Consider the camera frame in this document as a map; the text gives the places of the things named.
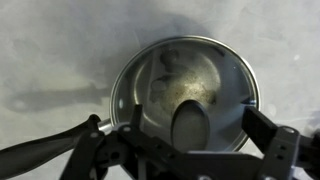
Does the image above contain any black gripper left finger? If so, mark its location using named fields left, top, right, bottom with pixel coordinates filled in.
left=59, top=104, right=201, bottom=180

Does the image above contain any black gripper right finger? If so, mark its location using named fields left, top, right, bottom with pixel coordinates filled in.
left=241, top=106, right=320, bottom=180

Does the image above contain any dark pot with long handle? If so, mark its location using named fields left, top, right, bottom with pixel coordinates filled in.
left=0, top=34, right=262, bottom=180

